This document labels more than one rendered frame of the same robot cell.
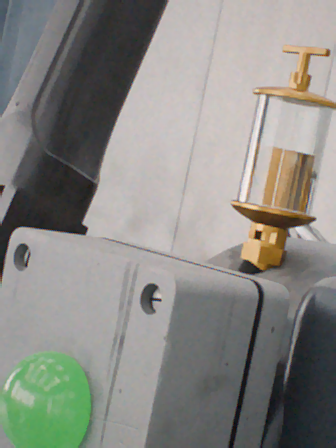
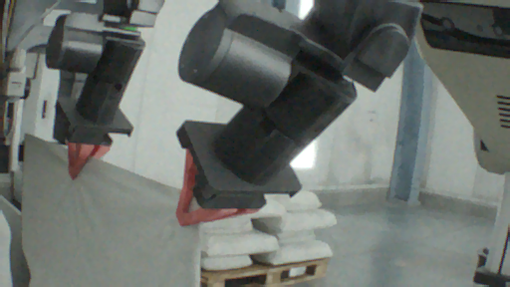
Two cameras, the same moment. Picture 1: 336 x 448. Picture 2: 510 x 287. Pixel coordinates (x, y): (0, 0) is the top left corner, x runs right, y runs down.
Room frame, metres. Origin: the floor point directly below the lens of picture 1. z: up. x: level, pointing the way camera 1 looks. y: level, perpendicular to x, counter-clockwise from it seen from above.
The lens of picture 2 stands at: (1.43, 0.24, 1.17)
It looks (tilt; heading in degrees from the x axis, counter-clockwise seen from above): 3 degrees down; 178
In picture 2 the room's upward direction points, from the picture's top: 8 degrees clockwise
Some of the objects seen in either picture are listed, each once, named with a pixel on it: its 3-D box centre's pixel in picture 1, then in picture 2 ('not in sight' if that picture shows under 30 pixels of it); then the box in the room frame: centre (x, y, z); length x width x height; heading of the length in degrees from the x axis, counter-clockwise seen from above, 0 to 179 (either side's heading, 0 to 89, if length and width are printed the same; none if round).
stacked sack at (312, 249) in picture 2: not in sight; (285, 249); (-2.81, 0.71, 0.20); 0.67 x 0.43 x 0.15; 133
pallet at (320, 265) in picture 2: not in sight; (230, 262); (-2.74, 0.34, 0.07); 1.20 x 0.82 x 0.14; 135
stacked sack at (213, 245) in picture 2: not in sight; (223, 239); (-2.38, 0.27, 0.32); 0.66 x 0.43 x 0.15; 135
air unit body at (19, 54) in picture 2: not in sight; (13, 96); (0.58, -0.12, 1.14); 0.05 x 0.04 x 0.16; 133
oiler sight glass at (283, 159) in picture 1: (284, 155); not in sight; (0.41, -0.03, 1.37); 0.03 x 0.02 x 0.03; 43
